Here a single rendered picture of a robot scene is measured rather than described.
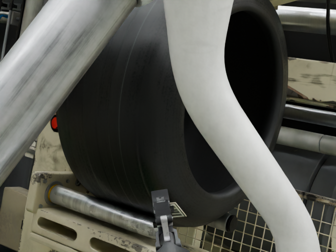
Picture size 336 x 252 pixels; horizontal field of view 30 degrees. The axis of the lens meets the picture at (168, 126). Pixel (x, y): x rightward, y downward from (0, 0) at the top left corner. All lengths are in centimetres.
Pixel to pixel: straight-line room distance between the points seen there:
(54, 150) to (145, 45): 52
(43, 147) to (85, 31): 84
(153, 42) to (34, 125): 42
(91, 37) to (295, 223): 36
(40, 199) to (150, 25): 53
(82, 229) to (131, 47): 44
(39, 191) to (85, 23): 73
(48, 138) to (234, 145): 94
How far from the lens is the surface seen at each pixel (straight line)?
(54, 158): 162
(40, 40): 85
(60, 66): 84
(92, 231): 141
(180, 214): 132
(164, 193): 111
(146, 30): 122
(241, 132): 76
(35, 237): 153
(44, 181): 151
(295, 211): 80
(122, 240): 135
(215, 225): 157
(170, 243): 94
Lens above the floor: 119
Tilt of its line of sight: 3 degrees down
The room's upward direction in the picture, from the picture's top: 11 degrees clockwise
